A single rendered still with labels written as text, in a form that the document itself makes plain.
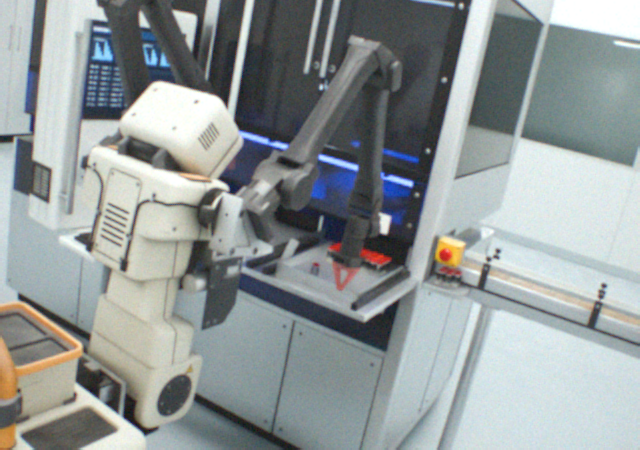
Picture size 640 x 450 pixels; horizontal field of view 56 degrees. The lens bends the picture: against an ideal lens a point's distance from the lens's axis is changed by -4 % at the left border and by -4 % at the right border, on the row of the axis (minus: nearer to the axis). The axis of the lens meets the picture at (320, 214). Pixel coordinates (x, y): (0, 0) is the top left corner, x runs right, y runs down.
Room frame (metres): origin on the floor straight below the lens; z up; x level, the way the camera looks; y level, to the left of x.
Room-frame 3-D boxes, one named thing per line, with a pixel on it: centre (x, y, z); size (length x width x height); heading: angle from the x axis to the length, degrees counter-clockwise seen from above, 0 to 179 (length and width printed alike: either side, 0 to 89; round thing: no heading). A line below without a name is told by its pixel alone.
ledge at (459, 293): (1.88, -0.45, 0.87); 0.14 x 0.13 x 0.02; 154
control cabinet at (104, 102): (2.06, 0.77, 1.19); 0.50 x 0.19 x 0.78; 147
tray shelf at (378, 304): (1.86, 0.04, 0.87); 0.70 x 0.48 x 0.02; 64
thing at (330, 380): (2.75, 0.35, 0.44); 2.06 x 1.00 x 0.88; 64
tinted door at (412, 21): (1.98, -0.11, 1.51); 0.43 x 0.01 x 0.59; 64
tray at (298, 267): (1.76, -0.10, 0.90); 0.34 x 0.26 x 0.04; 154
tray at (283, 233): (2.00, 0.16, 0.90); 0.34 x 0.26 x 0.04; 154
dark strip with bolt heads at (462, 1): (1.89, -0.28, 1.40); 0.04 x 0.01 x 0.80; 64
